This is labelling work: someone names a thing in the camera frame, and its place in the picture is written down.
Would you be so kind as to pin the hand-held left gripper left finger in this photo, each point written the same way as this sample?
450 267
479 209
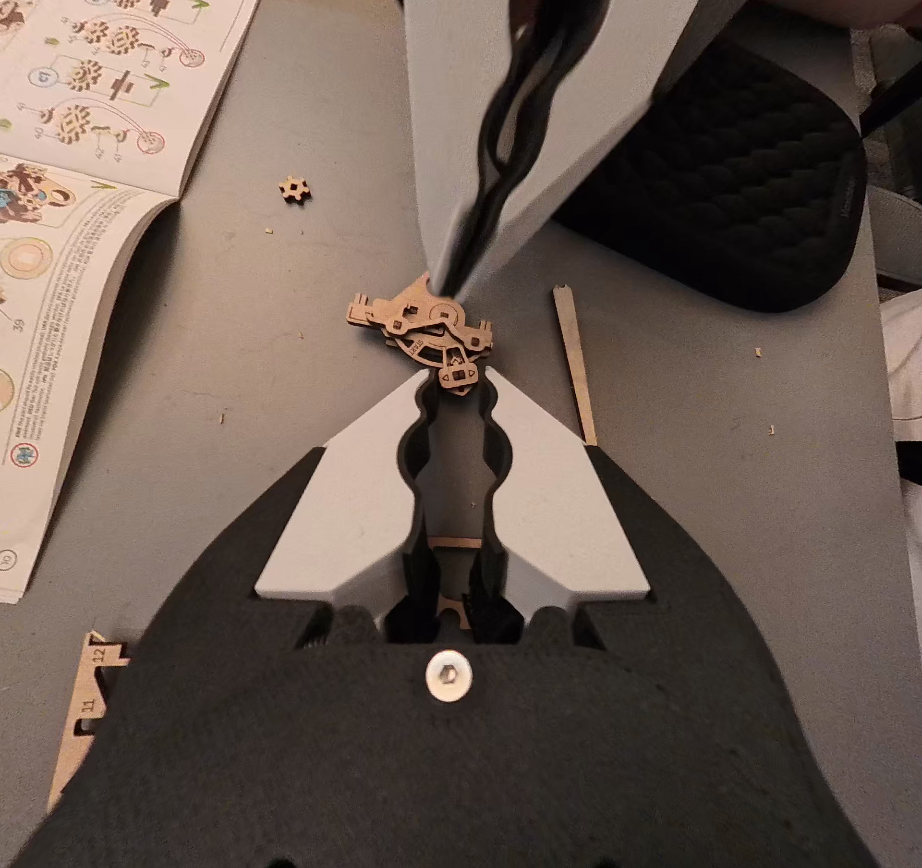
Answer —
338 522

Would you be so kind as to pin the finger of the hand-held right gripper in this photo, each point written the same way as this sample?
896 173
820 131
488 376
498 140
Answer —
446 90
612 90

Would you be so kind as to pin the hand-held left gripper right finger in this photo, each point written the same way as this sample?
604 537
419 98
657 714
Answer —
569 522

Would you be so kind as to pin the tiny wooden gear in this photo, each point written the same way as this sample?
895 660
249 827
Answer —
294 191

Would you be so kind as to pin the small wooden gear assembly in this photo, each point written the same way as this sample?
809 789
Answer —
425 320

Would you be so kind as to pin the black quilted pad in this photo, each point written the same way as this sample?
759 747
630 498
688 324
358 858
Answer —
735 183

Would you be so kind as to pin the thin wooden stick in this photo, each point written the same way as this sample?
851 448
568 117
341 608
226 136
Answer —
576 363

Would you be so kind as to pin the open instruction booklet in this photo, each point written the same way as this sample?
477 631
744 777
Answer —
72 306

